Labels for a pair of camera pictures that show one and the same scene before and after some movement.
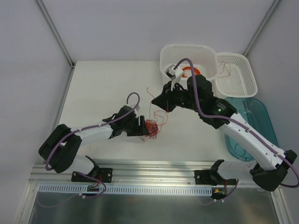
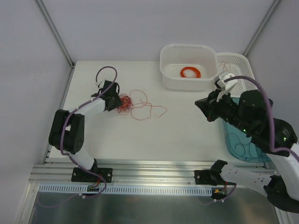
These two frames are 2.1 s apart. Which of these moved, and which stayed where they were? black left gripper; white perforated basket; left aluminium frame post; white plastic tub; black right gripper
Moved: black left gripper; black right gripper
Stayed: white plastic tub; white perforated basket; left aluminium frame post
